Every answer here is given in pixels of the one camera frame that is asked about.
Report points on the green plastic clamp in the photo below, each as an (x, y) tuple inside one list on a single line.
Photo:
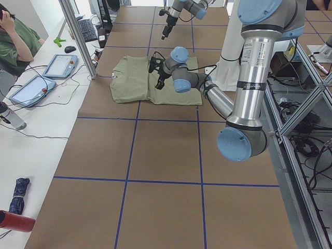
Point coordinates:
[(58, 41)]

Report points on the black keyboard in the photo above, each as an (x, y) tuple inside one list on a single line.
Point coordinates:
[(87, 30)]

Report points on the person in green shirt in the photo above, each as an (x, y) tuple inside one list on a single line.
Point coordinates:
[(19, 43)]

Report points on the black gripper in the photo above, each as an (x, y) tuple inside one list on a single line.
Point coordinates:
[(168, 23), (163, 73)]

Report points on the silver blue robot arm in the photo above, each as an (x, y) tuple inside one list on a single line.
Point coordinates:
[(198, 10), (253, 29)]

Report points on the near blue teach pendant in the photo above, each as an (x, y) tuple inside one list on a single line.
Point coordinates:
[(33, 91)]

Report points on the far blue teach pendant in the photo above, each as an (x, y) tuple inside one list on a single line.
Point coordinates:
[(61, 66)]

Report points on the red water bottle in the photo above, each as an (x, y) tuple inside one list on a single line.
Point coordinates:
[(16, 222)]

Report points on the clear grey water bottle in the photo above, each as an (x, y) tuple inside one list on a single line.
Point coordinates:
[(10, 117)]

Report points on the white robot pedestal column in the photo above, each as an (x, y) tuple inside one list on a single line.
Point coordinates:
[(226, 75)]

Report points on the black computer mouse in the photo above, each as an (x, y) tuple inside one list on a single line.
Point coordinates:
[(69, 49)]

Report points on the olive green long-sleeve shirt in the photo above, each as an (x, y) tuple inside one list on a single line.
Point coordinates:
[(133, 82)]

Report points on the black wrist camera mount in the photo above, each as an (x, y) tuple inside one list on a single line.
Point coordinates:
[(163, 12), (156, 61)]

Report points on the blue teach pendant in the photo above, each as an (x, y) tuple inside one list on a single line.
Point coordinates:
[(33, 91), (61, 66)]

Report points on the folded dark blue umbrella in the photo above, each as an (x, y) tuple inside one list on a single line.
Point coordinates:
[(17, 202)]

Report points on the aluminium frame post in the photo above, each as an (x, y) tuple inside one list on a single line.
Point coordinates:
[(73, 25)]

